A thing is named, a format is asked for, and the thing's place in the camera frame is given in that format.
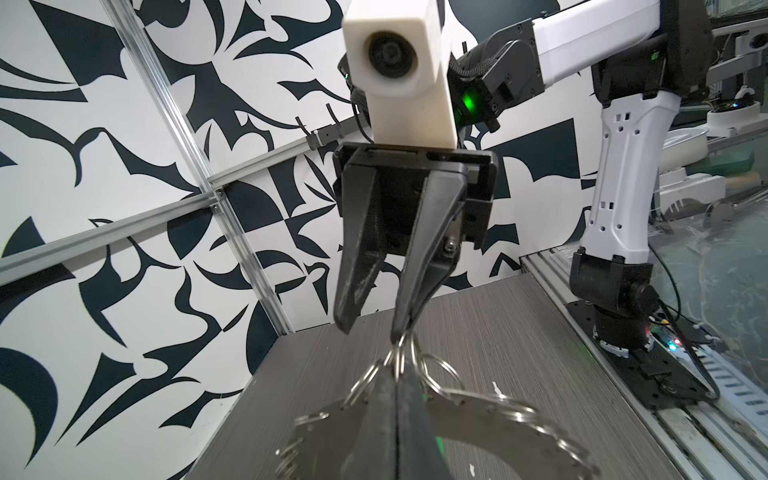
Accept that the aluminium corner post left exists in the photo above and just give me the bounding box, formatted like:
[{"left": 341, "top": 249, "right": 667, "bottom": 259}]
[{"left": 102, "top": 0, "right": 294, "bottom": 336}]

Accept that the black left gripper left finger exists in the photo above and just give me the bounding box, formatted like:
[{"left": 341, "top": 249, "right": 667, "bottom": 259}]
[{"left": 341, "top": 371, "right": 398, "bottom": 480}]

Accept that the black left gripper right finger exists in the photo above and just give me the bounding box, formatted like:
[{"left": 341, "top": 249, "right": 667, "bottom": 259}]
[{"left": 396, "top": 365, "right": 452, "bottom": 480}]

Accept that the black wall hook rack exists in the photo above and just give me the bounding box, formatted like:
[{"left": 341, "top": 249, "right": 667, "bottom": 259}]
[{"left": 295, "top": 104, "right": 369, "bottom": 151}]

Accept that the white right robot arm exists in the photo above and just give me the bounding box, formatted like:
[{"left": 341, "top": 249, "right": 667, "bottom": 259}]
[{"left": 333, "top": 1, "right": 715, "bottom": 356}]

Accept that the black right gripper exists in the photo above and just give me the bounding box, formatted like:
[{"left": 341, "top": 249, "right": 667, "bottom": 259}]
[{"left": 333, "top": 142, "right": 498, "bottom": 344}]

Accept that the white slotted cable duct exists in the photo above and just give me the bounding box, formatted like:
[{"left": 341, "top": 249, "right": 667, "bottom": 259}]
[{"left": 695, "top": 346, "right": 767, "bottom": 436}]

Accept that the steel ring plate with keyrings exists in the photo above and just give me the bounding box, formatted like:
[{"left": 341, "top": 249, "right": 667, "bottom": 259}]
[{"left": 275, "top": 333, "right": 599, "bottom": 479}]

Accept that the aluminium front rail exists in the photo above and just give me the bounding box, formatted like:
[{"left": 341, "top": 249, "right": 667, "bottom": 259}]
[{"left": 522, "top": 249, "right": 767, "bottom": 479}]

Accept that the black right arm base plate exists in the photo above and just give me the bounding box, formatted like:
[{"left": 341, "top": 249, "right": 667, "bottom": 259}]
[{"left": 567, "top": 300, "right": 716, "bottom": 410}]

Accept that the aluminium back crossbar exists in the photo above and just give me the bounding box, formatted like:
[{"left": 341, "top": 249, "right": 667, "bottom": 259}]
[{"left": 1, "top": 134, "right": 330, "bottom": 285}]

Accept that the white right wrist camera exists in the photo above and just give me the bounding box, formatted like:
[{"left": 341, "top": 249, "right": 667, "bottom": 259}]
[{"left": 342, "top": 1, "right": 457, "bottom": 149}]

